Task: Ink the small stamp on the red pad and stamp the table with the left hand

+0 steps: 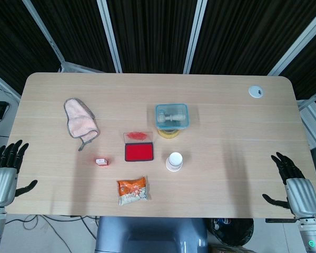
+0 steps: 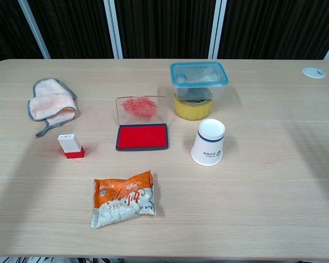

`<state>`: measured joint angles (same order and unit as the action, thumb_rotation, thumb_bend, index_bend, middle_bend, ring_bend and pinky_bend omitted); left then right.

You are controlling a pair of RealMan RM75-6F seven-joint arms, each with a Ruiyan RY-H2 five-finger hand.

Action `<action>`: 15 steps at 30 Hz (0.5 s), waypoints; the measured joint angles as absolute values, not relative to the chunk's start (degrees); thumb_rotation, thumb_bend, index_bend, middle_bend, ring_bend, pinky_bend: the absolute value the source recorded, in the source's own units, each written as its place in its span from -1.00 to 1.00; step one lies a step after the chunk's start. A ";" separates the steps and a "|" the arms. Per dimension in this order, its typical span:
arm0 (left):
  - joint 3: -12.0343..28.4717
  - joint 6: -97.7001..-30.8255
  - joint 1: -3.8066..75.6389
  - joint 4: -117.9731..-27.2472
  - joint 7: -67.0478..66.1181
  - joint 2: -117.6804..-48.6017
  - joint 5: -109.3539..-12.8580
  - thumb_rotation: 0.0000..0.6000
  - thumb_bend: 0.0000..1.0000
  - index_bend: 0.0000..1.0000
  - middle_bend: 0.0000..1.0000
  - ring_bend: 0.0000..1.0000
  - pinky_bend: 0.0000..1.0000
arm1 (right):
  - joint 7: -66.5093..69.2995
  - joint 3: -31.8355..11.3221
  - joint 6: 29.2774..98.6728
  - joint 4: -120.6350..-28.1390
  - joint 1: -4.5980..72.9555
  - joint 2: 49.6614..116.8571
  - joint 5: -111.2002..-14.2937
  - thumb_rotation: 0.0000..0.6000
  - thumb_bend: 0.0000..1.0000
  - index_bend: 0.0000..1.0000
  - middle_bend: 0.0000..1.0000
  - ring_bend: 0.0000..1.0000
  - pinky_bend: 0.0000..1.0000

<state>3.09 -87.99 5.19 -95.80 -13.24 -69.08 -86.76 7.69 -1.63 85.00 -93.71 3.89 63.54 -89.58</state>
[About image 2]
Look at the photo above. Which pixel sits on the clear container with blue lid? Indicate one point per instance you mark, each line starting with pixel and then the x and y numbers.
pixel 198 67

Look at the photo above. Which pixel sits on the orange and white snack packet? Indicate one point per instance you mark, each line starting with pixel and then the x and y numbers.
pixel 123 200

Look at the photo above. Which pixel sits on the white paper cup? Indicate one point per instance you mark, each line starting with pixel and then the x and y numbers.
pixel 207 148

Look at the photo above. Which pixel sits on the white and red stamp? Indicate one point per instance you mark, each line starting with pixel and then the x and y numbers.
pixel 70 143

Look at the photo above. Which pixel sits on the pink cloth with grey edge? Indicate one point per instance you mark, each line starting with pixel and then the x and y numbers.
pixel 49 98

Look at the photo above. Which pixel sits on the red ink pad clear lid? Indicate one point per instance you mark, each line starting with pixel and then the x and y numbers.
pixel 142 137

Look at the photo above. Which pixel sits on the yellow tape roll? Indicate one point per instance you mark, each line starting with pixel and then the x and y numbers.
pixel 193 111

